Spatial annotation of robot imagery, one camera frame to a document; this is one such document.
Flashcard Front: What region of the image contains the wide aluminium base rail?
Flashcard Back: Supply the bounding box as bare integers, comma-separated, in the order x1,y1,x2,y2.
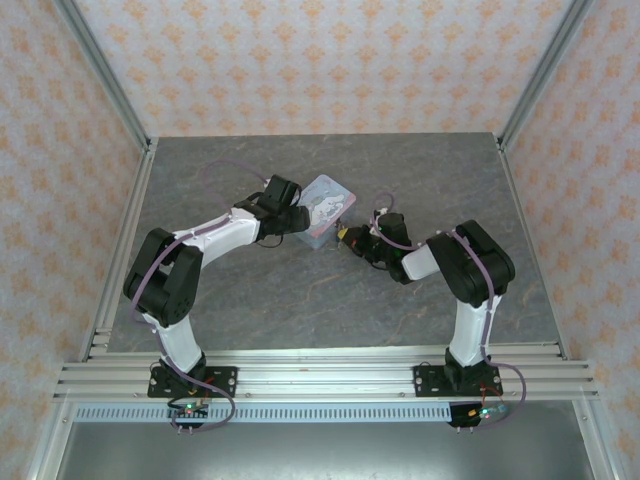
52,347,599,402

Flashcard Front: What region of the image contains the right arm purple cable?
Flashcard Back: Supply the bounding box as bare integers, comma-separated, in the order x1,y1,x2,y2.
368,192,527,431

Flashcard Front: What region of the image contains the aluminium corner post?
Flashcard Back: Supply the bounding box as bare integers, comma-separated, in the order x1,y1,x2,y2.
497,0,599,151
52,0,154,154

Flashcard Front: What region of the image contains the light blue cartoon tin box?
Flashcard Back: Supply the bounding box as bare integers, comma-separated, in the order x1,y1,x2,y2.
293,174,359,251

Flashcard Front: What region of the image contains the slotted grey cable duct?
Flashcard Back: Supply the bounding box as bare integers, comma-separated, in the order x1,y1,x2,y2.
72,403,506,425

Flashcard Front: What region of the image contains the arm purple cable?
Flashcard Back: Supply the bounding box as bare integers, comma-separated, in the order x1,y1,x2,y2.
129,158,271,432
368,192,527,431

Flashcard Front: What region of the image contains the small circuit board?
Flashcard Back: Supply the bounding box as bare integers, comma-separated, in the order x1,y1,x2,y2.
167,399,211,420
467,403,511,420

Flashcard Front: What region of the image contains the aluminium side rail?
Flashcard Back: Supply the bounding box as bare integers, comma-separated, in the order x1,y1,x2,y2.
497,137,571,361
77,137,160,364

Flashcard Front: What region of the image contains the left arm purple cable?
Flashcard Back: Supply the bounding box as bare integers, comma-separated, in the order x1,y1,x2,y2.
129,158,271,432

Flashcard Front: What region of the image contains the aluminium lower frame bar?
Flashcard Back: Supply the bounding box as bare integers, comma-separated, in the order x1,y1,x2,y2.
572,399,621,480
24,399,76,480

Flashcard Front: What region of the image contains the grey metal panel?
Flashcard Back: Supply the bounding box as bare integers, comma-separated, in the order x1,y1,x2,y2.
54,422,596,480

